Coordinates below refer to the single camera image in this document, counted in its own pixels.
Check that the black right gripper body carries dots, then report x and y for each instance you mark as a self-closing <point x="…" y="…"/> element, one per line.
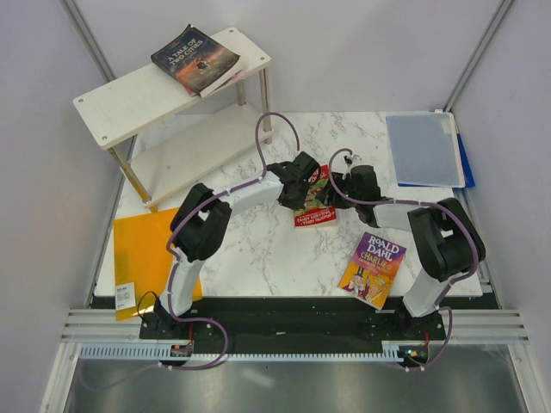
<point x="337" y="200"/>

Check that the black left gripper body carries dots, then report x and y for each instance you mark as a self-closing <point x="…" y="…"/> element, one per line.
<point x="299" y="200"/>

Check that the red 13-Storey Treehouse book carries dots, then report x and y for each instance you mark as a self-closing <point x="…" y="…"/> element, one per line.
<point x="315" y="213"/>

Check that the Roald Dahl Charlie book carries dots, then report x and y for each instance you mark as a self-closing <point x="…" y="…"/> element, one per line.
<point x="372" y="270"/>

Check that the Taming of the Shrew book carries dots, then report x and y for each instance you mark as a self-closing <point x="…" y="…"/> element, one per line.
<point x="231" y="80"/>

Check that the dark Tale of Two Cities book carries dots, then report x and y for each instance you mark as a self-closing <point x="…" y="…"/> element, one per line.
<point x="198" y="62"/>

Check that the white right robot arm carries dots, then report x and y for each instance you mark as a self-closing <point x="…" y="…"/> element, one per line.
<point x="448" y="245"/>

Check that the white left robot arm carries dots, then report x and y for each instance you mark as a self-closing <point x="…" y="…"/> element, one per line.
<point x="199" y="226"/>

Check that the translucent blue file folder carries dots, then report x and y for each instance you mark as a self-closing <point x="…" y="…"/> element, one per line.
<point x="425" y="149"/>

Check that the blue file folder underneath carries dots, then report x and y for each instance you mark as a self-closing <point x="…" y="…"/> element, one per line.
<point x="468" y="174"/>

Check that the orange plastic file folder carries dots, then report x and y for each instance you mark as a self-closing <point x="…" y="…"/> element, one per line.
<point x="142" y="262"/>

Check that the white two-tier shelf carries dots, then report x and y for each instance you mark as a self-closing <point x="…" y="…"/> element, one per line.
<point x="147" y="98"/>

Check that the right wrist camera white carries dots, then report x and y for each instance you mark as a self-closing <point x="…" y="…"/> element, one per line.
<point x="351" y="160"/>

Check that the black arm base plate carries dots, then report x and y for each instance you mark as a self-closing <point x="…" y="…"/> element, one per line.
<point x="199" y="309"/>

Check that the aluminium frame rail front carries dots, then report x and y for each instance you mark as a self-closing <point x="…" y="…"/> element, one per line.
<point x="373" y="328"/>

